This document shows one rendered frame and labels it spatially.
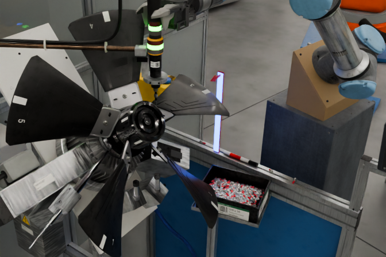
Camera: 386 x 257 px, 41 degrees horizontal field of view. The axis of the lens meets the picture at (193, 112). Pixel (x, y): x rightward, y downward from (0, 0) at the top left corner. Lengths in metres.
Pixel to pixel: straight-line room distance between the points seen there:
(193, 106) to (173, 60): 1.22
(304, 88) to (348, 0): 3.29
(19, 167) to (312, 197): 0.94
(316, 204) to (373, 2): 3.55
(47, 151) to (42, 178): 0.18
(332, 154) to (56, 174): 1.01
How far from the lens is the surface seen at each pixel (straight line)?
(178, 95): 1.62
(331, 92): 1.94
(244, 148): 3.52
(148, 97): 1.97
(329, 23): 1.56
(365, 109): 2.05
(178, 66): 2.83
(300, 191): 1.81
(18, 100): 1.30
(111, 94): 1.48
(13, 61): 1.61
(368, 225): 3.08
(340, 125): 1.91
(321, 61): 1.91
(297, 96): 1.95
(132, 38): 1.51
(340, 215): 1.79
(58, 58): 1.68
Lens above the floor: 1.95
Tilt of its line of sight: 30 degrees down
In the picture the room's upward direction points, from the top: 2 degrees clockwise
